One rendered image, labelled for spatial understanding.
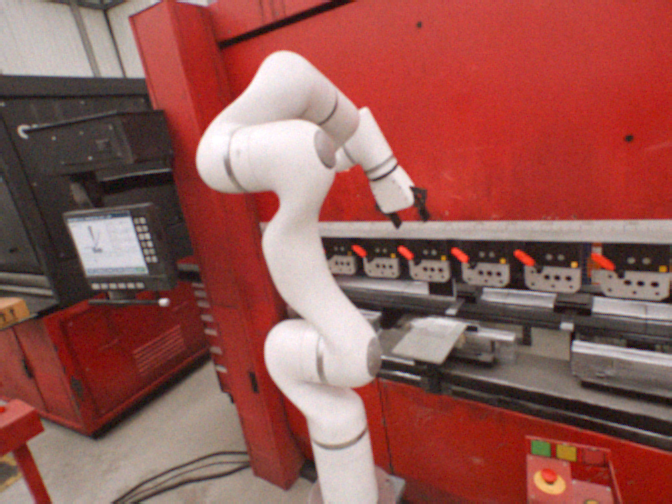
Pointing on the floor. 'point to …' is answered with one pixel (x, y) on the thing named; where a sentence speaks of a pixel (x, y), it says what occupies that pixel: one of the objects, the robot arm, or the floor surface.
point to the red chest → (212, 339)
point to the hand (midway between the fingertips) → (411, 220)
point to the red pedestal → (26, 421)
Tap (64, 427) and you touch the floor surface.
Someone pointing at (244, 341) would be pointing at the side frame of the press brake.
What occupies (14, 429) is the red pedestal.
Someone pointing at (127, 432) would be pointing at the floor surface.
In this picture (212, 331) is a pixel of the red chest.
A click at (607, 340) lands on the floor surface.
